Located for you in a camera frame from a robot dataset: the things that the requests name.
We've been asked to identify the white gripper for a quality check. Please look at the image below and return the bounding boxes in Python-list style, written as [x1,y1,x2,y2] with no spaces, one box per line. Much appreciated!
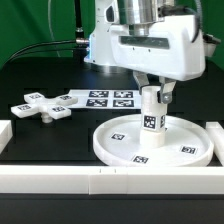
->
[110,15,205,104]

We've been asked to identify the white round table top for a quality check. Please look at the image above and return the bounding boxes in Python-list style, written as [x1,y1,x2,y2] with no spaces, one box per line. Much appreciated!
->
[93,114,214,167]

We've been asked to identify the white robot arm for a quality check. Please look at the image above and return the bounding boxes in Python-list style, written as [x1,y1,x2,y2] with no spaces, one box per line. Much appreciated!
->
[85,0,205,104]

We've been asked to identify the white marker sheet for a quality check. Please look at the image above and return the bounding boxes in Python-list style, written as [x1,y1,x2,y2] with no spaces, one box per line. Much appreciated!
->
[69,89,141,109]

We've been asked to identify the black pole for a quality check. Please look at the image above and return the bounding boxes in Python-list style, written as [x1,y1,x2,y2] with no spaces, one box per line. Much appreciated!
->
[74,0,84,62]

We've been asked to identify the white cross table base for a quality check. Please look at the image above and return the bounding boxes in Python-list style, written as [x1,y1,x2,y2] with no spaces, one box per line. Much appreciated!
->
[11,92,78,123]

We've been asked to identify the white left fence bar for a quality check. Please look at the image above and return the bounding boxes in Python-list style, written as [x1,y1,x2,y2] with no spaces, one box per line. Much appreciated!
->
[0,120,13,154]

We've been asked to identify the white front fence bar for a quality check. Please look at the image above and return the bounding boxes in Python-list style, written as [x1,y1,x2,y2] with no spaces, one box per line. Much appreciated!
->
[0,165,224,195]

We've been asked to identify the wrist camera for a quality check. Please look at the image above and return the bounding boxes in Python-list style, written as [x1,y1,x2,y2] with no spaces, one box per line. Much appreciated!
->
[203,34,221,57]

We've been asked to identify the black cable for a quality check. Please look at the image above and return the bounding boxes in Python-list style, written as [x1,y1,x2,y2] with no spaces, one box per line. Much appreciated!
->
[6,39,90,64]

